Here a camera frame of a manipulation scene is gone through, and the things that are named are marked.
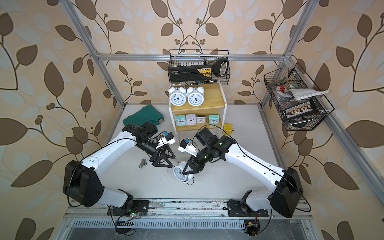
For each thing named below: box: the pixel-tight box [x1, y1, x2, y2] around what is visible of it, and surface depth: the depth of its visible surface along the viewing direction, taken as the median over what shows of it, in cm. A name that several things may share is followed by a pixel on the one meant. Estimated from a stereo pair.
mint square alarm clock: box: [175, 115, 186, 127], surface depth 88 cm
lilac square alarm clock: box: [185, 114, 196, 126], surface depth 88 cm
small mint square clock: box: [208, 114, 220, 125], surface depth 88 cm
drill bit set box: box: [283, 99, 318, 121], surface depth 69 cm
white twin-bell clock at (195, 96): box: [186, 86, 205, 107], surface depth 72 cm
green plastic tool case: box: [122, 104, 165, 127], surface depth 111 cm
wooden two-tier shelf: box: [169, 80, 228, 145], surface depth 86 cm
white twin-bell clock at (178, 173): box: [173, 160, 195, 186], surface depth 69 cm
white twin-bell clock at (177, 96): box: [168, 86, 187, 107], surface depth 72 cm
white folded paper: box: [276, 88, 330, 100], surface depth 65 cm
